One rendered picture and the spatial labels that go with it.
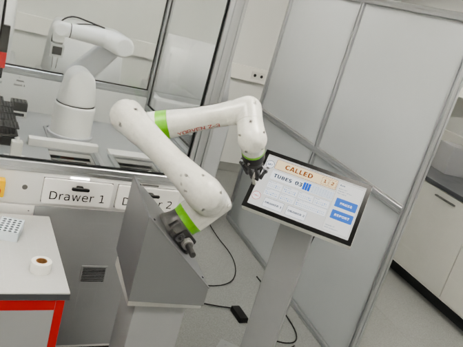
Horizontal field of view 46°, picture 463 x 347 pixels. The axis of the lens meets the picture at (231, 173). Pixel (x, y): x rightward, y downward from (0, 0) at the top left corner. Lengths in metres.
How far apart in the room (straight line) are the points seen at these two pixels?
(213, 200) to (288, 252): 0.88
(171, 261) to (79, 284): 0.85
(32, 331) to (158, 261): 0.48
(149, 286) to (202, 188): 0.39
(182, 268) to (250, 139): 0.52
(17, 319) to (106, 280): 0.78
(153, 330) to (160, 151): 0.69
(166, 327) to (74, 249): 0.64
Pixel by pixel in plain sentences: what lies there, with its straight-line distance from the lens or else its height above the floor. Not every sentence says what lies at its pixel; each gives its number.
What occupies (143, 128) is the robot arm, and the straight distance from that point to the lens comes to 1.95.
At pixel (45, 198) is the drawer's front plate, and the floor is 0.84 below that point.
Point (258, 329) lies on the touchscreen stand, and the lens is 2.84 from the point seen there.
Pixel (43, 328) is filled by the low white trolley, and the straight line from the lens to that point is 2.05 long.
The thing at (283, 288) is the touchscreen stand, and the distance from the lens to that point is 2.71.
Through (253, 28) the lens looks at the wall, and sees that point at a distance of 5.95.
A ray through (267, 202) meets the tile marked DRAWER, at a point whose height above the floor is 1.00.
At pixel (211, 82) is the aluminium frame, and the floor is 1.45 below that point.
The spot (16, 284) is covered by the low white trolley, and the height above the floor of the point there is 0.76.
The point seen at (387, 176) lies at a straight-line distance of 3.17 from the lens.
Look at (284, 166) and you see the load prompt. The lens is 2.59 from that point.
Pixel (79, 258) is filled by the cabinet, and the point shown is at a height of 0.55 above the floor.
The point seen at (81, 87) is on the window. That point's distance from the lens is 2.32.
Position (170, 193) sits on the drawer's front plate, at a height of 0.91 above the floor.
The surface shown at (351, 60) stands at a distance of 3.67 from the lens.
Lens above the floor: 1.81
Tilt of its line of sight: 17 degrees down
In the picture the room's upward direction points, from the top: 16 degrees clockwise
